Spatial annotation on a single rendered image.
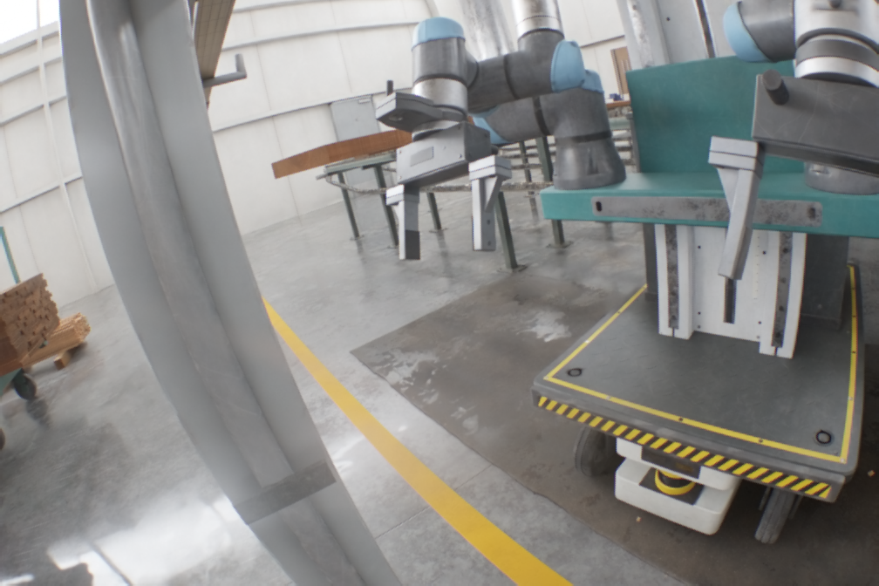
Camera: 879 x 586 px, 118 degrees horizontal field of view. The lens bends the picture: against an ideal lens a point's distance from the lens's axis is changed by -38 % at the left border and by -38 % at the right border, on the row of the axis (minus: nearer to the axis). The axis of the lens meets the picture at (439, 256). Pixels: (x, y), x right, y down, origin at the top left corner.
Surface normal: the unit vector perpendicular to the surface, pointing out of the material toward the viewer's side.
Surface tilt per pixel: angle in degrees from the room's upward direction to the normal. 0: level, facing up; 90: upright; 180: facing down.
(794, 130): 67
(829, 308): 90
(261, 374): 90
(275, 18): 87
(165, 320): 90
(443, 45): 71
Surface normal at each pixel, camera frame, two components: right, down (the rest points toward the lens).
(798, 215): -0.75, 0.35
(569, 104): -0.43, 0.35
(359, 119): 0.55, 0.11
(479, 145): 0.68, -0.08
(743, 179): -0.82, -0.06
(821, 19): -0.93, -0.11
